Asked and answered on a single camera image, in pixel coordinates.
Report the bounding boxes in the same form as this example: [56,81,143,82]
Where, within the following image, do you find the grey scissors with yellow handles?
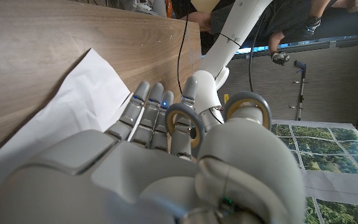
[164,90,273,156]

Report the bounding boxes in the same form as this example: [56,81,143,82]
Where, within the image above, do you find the grey metal stand pole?
[289,60,307,121]

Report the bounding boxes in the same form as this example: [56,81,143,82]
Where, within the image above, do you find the person's grey gloved hand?
[270,51,291,67]

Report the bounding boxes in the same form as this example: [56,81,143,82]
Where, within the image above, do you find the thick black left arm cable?
[248,12,267,93]

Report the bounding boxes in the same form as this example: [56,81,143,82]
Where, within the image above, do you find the thin black left wrist cable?
[176,14,190,96]

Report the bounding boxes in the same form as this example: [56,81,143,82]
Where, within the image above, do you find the printed forest window backdrop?
[270,119,358,224]

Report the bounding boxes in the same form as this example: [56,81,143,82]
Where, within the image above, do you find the white paper sheet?
[0,48,144,200]

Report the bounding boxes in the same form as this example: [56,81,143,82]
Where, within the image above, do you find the person's bare forearm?
[268,30,288,54]

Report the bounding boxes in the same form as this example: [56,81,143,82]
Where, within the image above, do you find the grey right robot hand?
[0,76,306,224]

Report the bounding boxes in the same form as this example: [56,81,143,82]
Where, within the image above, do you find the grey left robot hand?
[199,107,225,131]

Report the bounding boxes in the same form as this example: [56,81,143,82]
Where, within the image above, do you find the person in dark shirt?
[209,0,358,47]

